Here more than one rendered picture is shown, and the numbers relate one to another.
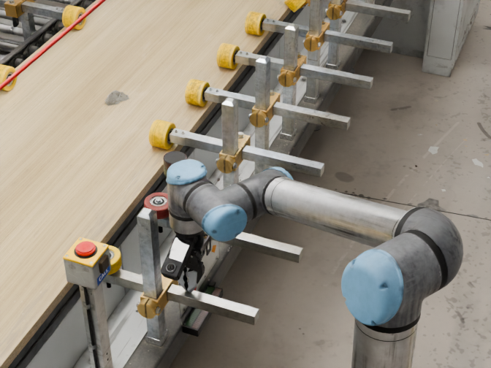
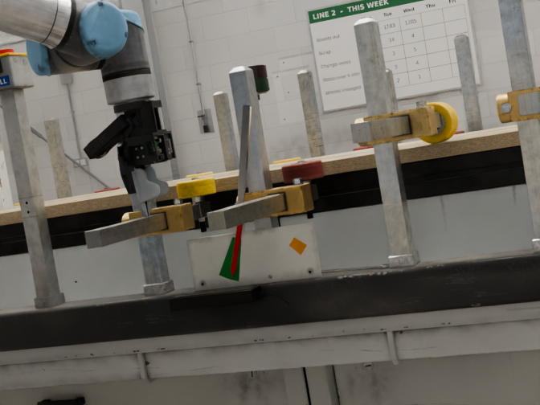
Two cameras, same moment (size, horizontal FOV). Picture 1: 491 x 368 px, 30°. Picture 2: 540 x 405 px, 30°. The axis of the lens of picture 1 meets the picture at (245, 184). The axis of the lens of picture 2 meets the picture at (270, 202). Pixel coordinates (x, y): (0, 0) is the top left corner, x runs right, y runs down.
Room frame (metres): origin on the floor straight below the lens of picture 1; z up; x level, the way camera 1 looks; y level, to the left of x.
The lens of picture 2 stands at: (1.92, -1.74, 0.94)
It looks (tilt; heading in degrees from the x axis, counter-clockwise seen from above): 3 degrees down; 91
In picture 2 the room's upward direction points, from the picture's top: 10 degrees counter-clockwise
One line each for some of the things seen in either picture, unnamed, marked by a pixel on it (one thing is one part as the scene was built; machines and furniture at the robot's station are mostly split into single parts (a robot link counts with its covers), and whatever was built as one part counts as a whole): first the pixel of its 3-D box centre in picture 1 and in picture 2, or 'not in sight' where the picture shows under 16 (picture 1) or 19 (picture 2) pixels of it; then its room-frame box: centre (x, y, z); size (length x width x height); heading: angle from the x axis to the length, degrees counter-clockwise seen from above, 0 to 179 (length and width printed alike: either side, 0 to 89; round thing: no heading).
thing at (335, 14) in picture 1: (338, 6); not in sight; (3.06, -0.34, 0.95); 0.13 x 0.06 x 0.05; 158
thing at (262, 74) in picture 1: (261, 125); (530, 132); (2.34, -0.05, 0.90); 0.03 x 0.03 x 0.48; 68
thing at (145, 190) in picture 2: (196, 275); (146, 192); (1.67, 0.12, 0.90); 0.06 x 0.03 x 0.09; 158
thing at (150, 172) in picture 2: (185, 271); (154, 190); (1.68, 0.15, 0.90); 0.06 x 0.03 x 0.09; 158
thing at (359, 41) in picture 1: (321, 33); not in sight; (2.84, -0.26, 0.95); 0.50 x 0.04 x 0.04; 68
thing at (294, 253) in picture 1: (225, 236); (268, 206); (1.89, 0.05, 0.84); 0.43 x 0.03 x 0.04; 68
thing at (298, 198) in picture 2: not in sight; (275, 202); (1.90, 0.13, 0.85); 0.13 x 0.06 x 0.05; 158
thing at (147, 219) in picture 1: (153, 285); (143, 198); (1.64, 0.23, 0.89); 0.03 x 0.03 x 0.48; 68
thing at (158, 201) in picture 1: (159, 215); (305, 189); (1.96, 0.24, 0.85); 0.08 x 0.08 x 0.11
